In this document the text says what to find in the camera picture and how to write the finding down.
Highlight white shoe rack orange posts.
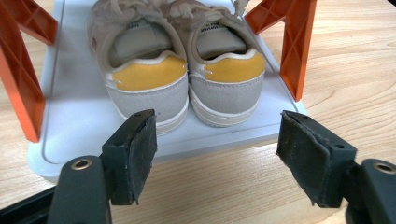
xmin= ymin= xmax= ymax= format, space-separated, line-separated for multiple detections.
xmin=0 ymin=0 xmax=318 ymax=183

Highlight white sneaker yellow heel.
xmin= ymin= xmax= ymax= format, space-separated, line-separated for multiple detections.
xmin=87 ymin=0 xmax=191 ymax=136
xmin=167 ymin=0 xmax=268 ymax=129

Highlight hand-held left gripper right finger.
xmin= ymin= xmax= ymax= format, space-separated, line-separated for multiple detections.
xmin=275 ymin=110 xmax=359 ymax=209

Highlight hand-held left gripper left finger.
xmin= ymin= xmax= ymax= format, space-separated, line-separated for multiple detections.
xmin=101 ymin=108 xmax=159 ymax=206

